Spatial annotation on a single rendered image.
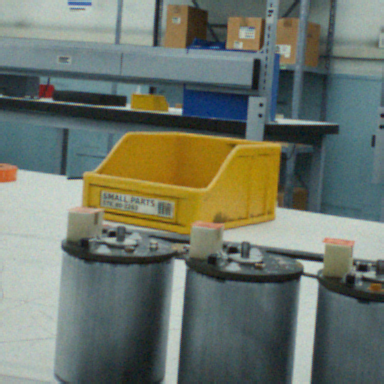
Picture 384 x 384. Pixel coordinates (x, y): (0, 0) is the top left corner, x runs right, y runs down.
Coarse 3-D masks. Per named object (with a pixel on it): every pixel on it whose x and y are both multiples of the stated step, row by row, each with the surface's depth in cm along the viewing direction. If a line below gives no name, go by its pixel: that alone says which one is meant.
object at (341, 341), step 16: (368, 272) 17; (320, 288) 17; (320, 304) 17; (336, 304) 16; (352, 304) 16; (368, 304) 16; (320, 320) 17; (336, 320) 16; (352, 320) 16; (368, 320) 16; (320, 336) 16; (336, 336) 16; (352, 336) 16; (368, 336) 16; (320, 352) 16; (336, 352) 16; (352, 352) 16; (368, 352) 16; (320, 368) 16; (336, 368) 16; (352, 368) 16; (368, 368) 16
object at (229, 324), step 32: (256, 256) 18; (192, 288) 17; (224, 288) 16; (256, 288) 16; (288, 288) 17; (192, 320) 17; (224, 320) 16; (256, 320) 16; (288, 320) 17; (192, 352) 17; (224, 352) 16; (256, 352) 16; (288, 352) 17
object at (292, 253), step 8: (104, 232) 20; (128, 232) 20; (144, 232) 20; (152, 232) 20; (160, 232) 20; (168, 240) 20; (176, 240) 20; (184, 240) 19; (224, 240) 20; (264, 248) 19; (272, 248) 19; (280, 248) 19; (288, 256) 19; (296, 256) 19; (304, 256) 19; (312, 256) 19; (320, 256) 19
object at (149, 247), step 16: (64, 240) 18; (80, 240) 18; (144, 240) 19; (160, 240) 19; (80, 256) 17; (96, 256) 17; (112, 256) 17; (128, 256) 17; (144, 256) 17; (160, 256) 17
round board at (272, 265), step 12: (228, 252) 18; (240, 252) 18; (264, 252) 19; (192, 264) 17; (204, 264) 17; (216, 264) 17; (228, 264) 17; (240, 264) 17; (264, 264) 17; (276, 264) 17; (288, 264) 18; (300, 264) 18; (228, 276) 16; (240, 276) 16; (252, 276) 16; (264, 276) 16; (276, 276) 16; (288, 276) 17
